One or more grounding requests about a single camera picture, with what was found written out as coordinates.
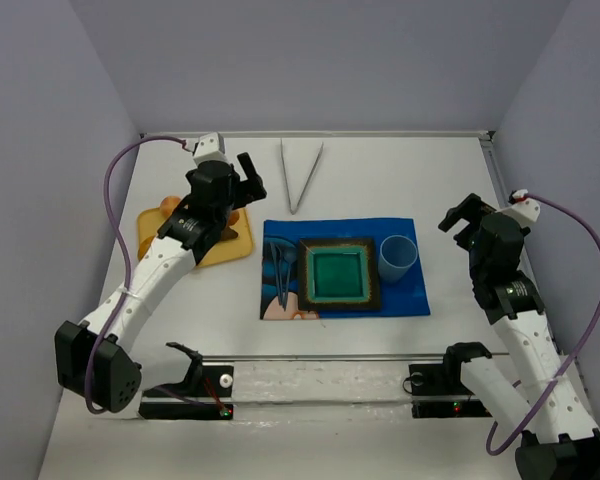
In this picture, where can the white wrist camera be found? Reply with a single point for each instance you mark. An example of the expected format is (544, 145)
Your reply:
(523, 209)
(209, 147)

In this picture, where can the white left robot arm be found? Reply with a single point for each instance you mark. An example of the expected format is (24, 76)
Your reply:
(93, 356)

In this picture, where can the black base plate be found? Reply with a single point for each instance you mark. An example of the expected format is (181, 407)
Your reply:
(204, 393)
(435, 397)

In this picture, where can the green square ceramic plate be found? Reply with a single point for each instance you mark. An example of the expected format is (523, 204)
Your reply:
(338, 274)

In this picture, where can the metal rail bar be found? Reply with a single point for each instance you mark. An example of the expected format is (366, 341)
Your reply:
(324, 358)

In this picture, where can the ring doughnut bread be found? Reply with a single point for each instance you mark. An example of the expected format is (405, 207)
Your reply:
(144, 247)

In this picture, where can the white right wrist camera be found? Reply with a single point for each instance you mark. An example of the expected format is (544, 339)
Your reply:
(523, 209)

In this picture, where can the yellow plastic tray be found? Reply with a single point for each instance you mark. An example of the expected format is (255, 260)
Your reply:
(150, 220)

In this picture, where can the orange oval bread roll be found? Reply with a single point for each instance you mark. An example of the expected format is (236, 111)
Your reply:
(233, 218)

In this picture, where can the blue cartoon placemat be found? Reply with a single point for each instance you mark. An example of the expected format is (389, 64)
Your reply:
(279, 298)

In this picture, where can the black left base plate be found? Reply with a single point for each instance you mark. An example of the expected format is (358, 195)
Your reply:
(204, 393)

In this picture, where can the brown croissant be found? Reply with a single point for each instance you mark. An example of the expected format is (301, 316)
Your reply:
(229, 234)

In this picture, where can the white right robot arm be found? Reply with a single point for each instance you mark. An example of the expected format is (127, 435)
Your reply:
(554, 435)

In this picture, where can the metal tongs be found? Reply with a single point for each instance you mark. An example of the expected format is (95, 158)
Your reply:
(296, 181)

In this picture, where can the small round bun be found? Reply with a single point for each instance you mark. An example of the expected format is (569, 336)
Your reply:
(168, 205)

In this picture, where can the light blue plastic cup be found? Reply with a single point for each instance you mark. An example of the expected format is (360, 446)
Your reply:
(397, 254)

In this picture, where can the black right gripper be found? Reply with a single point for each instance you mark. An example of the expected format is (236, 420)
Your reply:
(463, 220)

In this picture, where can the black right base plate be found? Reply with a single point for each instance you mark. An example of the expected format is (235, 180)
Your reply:
(435, 397)

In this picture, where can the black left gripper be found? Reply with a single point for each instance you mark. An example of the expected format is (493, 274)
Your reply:
(247, 185)

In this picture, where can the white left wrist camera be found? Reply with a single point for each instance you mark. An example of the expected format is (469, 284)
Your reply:
(209, 147)

